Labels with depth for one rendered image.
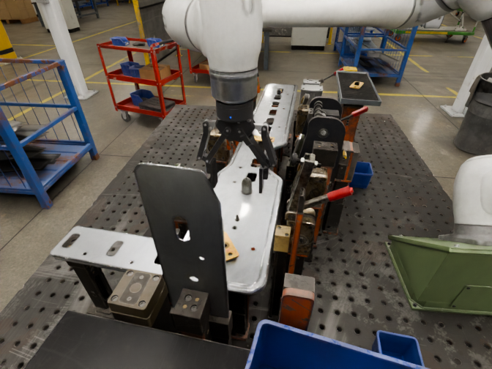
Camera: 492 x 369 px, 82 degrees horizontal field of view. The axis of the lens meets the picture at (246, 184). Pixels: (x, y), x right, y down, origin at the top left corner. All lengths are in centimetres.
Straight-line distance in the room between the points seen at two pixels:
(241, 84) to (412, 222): 103
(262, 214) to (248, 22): 47
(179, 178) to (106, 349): 34
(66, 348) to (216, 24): 58
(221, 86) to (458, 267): 76
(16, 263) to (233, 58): 216
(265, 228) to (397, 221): 73
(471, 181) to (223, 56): 85
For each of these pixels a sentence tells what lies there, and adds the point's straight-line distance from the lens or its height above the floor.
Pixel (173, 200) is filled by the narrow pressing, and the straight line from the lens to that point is 40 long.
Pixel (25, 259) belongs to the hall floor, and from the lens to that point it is 244.
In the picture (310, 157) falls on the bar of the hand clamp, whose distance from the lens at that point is 62.
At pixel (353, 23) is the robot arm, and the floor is 144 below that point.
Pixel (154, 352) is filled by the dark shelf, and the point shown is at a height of 103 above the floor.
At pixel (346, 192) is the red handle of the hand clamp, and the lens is 67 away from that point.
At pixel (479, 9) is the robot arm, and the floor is 147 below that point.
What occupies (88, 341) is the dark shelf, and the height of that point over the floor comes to 103.
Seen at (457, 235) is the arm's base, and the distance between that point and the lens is 113.
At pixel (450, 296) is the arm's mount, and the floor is 78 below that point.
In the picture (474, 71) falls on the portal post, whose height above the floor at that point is 55.
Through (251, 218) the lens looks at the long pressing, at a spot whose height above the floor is 100.
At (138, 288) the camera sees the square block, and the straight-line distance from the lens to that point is 60.
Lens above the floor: 153
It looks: 37 degrees down
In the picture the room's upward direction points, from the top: straight up
